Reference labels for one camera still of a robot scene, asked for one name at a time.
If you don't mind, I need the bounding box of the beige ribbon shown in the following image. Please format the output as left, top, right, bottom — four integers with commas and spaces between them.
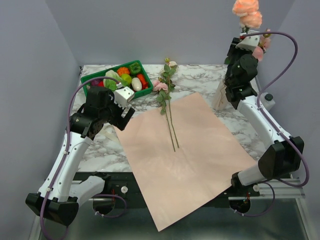
99, 124, 119, 143

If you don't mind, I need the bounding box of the pink rose stem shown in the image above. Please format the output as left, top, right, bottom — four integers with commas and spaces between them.
252, 34, 271, 62

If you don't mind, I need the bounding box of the peach rose stem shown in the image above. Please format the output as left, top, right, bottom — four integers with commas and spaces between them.
232, 0, 263, 33

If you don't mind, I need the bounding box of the pink flower bouquet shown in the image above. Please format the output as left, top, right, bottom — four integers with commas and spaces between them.
152, 76, 177, 153

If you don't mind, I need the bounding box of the white rose stem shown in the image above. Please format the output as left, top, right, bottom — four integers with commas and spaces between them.
158, 57, 180, 151

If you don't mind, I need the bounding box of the pink wrapping paper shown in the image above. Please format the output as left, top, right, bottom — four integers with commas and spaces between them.
116, 93, 256, 231

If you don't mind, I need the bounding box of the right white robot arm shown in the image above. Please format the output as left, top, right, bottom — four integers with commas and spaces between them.
224, 36, 304, 196

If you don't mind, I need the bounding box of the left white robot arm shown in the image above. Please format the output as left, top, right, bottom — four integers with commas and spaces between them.
25, 86, 135, 227

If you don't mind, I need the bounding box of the white ceramic vase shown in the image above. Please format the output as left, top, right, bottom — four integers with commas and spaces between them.
212, 80, 229, 111

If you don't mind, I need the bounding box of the green lettuce toy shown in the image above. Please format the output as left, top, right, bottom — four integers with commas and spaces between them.
103, 70, 128, 92

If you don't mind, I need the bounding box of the purple onion toy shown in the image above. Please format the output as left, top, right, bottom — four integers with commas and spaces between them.
90, 79, 101, 86

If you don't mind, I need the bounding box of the green plastic tray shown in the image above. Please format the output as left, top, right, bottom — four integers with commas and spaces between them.
80, 60, 153, 99

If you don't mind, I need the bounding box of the white egg-shaped vegetable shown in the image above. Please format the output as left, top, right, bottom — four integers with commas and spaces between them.
131, 77, 143, 92

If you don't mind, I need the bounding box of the lime green fruit toy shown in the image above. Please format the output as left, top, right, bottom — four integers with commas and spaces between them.
120, 73, 132, 86

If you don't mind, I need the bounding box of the red chili pepper toy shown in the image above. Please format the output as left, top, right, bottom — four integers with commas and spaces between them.
136, 73, 148, 90

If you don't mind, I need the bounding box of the orange pumpkin toy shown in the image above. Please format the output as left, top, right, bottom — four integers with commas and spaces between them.
116, 67, 131, 77

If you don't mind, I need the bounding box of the green bell pepper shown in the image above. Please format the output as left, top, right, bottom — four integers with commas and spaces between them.
128, 62, 142, 75

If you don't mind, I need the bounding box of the white spray bottle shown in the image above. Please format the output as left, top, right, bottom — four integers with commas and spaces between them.
260, 92, 276, 111

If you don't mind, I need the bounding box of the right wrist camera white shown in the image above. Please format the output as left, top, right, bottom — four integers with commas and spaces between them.
235, 30, 260, 52

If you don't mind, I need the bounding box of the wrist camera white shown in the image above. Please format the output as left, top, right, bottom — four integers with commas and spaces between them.
235, 30, 260, 52
113, 86, 135, 108

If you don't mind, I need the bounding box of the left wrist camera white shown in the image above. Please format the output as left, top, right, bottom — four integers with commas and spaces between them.
113, 86, 135, 108

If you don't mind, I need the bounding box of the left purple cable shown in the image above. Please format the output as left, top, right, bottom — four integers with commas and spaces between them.
39, 77, 128, 240

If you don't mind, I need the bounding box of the purple cable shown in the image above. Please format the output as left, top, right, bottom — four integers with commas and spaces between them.
39, 77, 128, 240
234, 31, 310, 217

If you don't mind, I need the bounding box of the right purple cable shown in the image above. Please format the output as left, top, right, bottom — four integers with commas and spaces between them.
234, 31, 310, 217

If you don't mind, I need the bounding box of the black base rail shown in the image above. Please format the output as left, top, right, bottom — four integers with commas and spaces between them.
73, 172, 263, 213

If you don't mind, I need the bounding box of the aluminium frame rail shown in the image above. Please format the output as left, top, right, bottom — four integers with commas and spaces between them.
28, 178, 307, 240

